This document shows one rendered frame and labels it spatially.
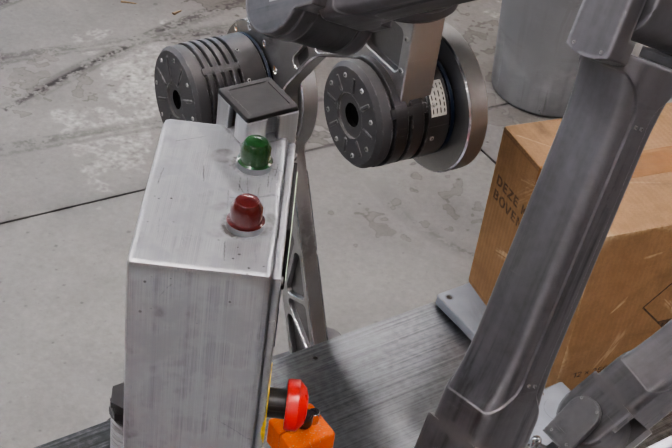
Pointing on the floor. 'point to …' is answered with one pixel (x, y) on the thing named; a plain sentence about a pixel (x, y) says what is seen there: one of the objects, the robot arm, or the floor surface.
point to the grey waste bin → (538, 46)
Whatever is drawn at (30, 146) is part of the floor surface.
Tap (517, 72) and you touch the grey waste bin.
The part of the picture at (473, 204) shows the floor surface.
